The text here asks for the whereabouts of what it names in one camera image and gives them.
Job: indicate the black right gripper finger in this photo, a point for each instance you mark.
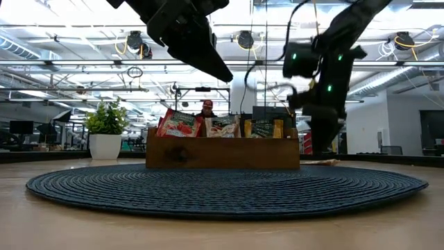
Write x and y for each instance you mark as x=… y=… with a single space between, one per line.
x=324 y=132

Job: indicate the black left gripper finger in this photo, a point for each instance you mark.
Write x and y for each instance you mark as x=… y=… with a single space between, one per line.
x=204 y=59

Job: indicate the beige tea packet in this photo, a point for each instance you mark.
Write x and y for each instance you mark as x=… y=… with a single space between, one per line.
x=319 y=162
x=222 y=126

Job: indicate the orange tea packet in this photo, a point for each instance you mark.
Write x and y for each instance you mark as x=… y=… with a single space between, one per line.
x=263 y=129

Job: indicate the red strawberry tea packet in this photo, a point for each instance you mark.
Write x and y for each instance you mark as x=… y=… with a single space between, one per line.
x=178 y=125

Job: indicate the wooden three-compartment box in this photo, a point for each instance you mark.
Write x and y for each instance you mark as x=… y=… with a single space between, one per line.
x=222 y=152

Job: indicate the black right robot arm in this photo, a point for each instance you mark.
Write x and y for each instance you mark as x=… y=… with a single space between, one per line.
x=350 y=24

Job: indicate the red cabinet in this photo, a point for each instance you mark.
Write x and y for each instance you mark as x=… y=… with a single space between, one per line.
x=306 y=144

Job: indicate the person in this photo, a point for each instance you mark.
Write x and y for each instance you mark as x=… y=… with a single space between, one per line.
x=207 y=107

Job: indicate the grey office chair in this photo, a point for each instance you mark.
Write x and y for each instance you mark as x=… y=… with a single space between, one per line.
x=392 y=150

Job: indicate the round dark blue woven placemat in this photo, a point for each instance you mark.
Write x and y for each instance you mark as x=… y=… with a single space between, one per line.
x=225 y=194

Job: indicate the small green plant white pot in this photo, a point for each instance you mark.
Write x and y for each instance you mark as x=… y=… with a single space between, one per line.
x=105 y=139

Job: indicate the black metal rig frame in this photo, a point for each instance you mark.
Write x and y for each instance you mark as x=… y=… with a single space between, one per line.
x=203 y=89

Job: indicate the silver ventilation duct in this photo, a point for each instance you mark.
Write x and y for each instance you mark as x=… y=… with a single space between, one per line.
x=381 y=81

